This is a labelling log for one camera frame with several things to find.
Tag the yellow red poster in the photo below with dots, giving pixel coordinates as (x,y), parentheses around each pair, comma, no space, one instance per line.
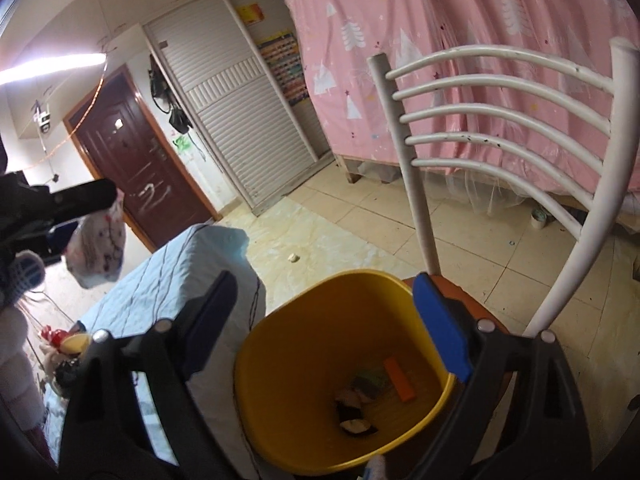
(249,13)

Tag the yellow plastic bin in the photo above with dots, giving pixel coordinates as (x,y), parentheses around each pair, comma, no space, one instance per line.
(280,360)

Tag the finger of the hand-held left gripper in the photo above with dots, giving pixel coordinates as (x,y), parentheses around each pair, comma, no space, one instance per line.
(85,197)

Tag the yellow packet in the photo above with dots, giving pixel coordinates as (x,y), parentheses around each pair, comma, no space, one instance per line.
(75,344)

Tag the pink tree print curtain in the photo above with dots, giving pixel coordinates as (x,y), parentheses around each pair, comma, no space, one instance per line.
(400,10)

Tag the light blue striped bedsheet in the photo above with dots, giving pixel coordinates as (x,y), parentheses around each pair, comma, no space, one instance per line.
(165,270)

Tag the black hanging bag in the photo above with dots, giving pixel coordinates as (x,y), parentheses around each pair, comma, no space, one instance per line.
(159,90)
(180,119)

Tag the brown door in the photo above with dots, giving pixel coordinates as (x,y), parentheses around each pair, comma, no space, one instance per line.
(135,155)

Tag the person's left forearm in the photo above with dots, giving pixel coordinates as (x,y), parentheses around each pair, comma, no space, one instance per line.
(12,355)

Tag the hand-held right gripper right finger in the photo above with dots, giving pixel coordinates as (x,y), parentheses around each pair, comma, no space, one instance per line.
(442,325)

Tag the wall meter box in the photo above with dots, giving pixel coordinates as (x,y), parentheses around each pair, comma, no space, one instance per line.
(42,117)

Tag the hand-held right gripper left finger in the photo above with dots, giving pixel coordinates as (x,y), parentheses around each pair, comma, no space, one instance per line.
(215,310)

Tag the white slatted wardrobe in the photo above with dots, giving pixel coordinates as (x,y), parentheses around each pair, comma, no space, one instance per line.
(225,85)

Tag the red snack packet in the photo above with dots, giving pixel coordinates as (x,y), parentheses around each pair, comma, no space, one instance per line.
(54,336)

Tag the pinkish crumpled wrapper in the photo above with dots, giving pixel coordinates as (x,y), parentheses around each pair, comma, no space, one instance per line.
(348,395)

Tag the green packet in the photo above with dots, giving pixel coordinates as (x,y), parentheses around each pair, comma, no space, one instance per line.
(372,380)

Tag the person's left hand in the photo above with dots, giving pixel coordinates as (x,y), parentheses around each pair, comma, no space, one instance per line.
(25,272)

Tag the white metal chair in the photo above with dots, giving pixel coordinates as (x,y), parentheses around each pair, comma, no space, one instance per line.
(422,200)

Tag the wooden bed frame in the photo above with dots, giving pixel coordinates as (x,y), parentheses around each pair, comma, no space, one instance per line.
(350,170)

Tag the printed white plastic bag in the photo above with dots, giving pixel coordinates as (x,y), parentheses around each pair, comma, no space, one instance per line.
(95,252)

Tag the colourful chart poster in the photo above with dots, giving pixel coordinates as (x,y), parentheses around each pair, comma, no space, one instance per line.
(282,65)

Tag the ceiling light tube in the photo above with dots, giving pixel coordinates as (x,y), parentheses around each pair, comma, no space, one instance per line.
(50,67)

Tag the tape roll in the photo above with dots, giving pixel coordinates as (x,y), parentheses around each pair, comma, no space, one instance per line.
(540,219)

